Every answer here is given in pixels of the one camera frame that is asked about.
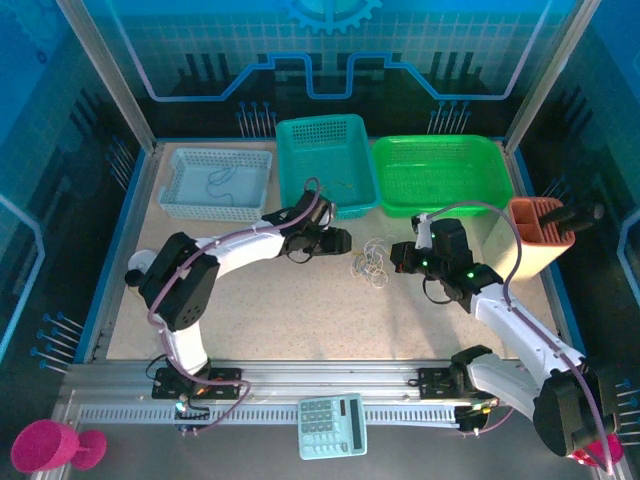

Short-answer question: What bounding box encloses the thin white cable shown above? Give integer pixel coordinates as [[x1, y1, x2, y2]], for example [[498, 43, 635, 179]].
[[354, 249, 391, 281], [363, 236, 397, 266]]

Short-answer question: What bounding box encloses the thin blue cable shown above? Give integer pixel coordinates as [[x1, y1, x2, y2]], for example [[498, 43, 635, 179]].
[[355, 248, 382, 275], [206, 167, 238, 200]]

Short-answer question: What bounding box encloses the teal plastic basket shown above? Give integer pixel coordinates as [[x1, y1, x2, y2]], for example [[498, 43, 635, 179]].
[[275, 113, 381, 225]]

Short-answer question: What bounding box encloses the green plastic basket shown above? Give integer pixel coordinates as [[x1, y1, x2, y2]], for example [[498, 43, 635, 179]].
[[370, 134, 515, 220]]

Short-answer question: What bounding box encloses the terracotta and beige utensil holder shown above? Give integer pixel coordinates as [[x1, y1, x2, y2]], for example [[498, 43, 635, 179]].
[[487, 196, 577, 281]]

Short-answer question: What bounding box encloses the pale blue plastic basket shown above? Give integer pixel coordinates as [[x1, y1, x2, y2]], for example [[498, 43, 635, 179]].
[[158, 148, 274, 222]]

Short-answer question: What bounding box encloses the pale blue calculator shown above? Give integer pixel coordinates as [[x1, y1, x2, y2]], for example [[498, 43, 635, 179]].
[[298, 393, 369, 461]]

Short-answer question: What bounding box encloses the magenta glossy goblet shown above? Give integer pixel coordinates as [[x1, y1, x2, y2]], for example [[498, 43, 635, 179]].
[[569, 432, 625, 469]]

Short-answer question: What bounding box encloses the pink matte goblet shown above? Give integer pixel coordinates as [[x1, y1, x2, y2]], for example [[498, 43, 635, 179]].
[[9, 418, 108, 474]]

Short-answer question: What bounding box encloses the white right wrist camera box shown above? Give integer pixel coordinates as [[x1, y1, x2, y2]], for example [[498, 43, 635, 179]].
[[410, 212, 435, 251]]

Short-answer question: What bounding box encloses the thin black right gripper cable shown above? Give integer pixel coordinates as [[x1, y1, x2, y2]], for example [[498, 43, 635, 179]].
[[422, 277, 452, 306]]

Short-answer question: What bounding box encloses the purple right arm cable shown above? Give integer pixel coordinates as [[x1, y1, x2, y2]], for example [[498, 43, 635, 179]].
[[427, 200, 617, 475]]

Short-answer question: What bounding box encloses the black handle in holder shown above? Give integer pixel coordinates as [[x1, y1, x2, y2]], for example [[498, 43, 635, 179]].
[[542, 202, 605, 235]]

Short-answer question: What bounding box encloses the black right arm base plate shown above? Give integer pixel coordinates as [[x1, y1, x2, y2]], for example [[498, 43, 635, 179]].
[[417, 368, 510, 401]]

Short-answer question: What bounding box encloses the aluminium mounting rail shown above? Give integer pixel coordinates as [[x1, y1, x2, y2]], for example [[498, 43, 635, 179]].
[[62, 359, 599, 406]]

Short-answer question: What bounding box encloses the slotted grey cable duct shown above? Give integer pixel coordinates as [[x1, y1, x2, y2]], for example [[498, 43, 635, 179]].
[[78, 404, 464, 427]]

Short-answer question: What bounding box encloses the aluminium frame post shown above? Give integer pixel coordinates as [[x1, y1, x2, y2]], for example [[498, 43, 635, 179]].
[[54, 0, 159, 154], [503, 0, 604, 151]]

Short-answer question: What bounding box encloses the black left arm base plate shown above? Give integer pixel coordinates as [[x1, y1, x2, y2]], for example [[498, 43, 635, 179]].
[[152, 368, 245, 401]]

